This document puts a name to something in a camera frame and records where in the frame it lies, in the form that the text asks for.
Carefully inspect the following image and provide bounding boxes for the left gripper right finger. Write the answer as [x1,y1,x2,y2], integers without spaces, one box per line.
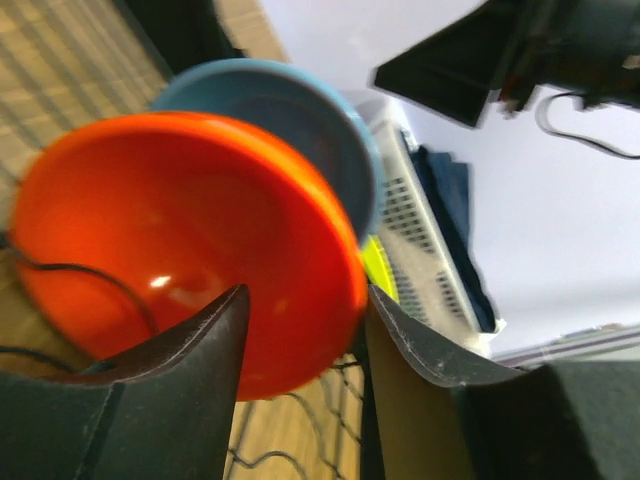
[365,287,639,479]

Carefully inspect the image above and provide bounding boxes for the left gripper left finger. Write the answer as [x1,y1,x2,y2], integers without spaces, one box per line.
[1,285,250,479]

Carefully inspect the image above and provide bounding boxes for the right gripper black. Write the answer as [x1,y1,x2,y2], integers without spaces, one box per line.
[373,1,639,127]

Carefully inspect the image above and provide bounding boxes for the black wire dish rack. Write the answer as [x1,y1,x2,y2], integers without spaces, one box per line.
[0,0,371,480]

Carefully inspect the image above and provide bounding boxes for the blue bowl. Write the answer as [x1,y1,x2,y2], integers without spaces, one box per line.
[149,58,384,244]

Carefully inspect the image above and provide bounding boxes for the orange-red bowl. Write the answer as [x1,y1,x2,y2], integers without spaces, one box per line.
[8,112,367,401]

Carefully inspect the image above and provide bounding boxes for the blue denim clothes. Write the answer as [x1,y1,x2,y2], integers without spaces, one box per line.
[410,146,496,333]

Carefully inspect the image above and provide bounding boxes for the white laundry basket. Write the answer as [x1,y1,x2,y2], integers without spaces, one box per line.
[354,95,505,358]

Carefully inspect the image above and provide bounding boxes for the lime green bowl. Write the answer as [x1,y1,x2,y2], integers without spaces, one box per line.
[360,235,399,302]

